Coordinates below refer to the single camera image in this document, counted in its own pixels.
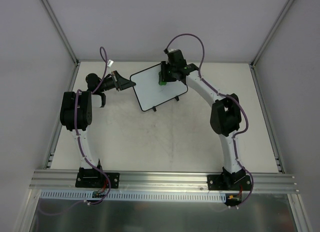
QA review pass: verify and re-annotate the aluminium frame post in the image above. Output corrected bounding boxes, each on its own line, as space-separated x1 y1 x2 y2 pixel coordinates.
250 0 295 68
40 0 79 66

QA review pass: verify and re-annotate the green bone-shaped eraser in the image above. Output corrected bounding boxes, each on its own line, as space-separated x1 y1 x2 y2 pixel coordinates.
158 71 167 86

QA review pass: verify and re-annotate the black-framed whiteboard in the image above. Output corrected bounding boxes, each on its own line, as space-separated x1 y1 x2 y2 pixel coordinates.
129 64 188 112

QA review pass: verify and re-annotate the black wire whiteboard stand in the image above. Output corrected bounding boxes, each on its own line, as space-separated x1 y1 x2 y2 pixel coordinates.
152 96 180 112

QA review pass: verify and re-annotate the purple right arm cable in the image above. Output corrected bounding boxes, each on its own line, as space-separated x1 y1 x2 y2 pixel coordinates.
163 33 254 210

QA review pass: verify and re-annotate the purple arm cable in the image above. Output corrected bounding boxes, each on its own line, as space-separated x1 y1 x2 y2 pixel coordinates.
37 46 114 216
163 33 254 210

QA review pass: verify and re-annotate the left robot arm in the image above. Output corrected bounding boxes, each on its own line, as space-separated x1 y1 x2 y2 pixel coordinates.
60 70 136 187

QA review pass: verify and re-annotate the white slotted cable duct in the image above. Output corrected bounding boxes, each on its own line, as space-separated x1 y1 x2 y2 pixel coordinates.
40 189 227 203

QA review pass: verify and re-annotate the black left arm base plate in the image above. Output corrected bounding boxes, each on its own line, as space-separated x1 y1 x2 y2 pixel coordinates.
75 167 120 189

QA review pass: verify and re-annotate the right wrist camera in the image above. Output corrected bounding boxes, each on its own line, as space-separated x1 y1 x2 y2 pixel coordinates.
163 48 178 55

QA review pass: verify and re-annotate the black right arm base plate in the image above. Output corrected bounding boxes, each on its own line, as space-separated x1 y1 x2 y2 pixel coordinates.
206 174 252 191

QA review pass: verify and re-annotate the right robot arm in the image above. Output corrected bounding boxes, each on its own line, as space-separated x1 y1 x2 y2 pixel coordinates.
159 49 246 190

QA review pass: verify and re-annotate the left aluminium frame post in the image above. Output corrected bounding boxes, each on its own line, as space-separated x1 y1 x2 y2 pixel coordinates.
40 0 79 66

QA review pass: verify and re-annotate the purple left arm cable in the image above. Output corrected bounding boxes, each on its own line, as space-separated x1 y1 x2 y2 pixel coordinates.
37 46 114 216

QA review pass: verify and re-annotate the right aluminium frame post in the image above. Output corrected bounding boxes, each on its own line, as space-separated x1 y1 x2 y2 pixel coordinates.
250 0 295 68

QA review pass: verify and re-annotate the aluminium front rail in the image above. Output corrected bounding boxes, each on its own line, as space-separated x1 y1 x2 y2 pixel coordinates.
29 169 300 194

